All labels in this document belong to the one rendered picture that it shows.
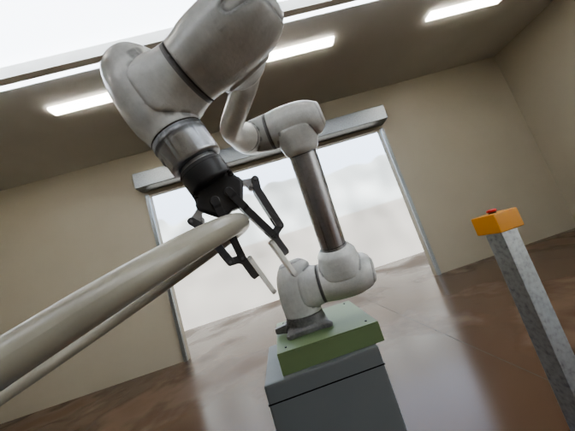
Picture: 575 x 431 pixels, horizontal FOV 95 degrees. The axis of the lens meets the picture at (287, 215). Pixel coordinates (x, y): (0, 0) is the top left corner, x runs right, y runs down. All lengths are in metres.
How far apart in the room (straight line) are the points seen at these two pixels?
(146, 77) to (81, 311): 0.32
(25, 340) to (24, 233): 6.68
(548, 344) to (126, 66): 1.57
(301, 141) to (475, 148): 6.10
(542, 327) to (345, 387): 0.84
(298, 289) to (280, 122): 0.61
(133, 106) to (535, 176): 7.34
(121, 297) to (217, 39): 0.33
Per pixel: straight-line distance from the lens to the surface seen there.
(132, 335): 5.80
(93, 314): 0.24
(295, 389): 1.02
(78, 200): 6.42
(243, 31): 0.43
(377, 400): 1.08
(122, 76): 0.48
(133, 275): 0.24
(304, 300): 1.05
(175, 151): 0.43
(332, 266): 1.00
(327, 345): 1.00
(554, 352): 1.54
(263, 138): 0.94
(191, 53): 0.43
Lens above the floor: 1.17
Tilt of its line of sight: 9 degrees up
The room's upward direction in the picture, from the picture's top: 18 degrees counter-clockwise
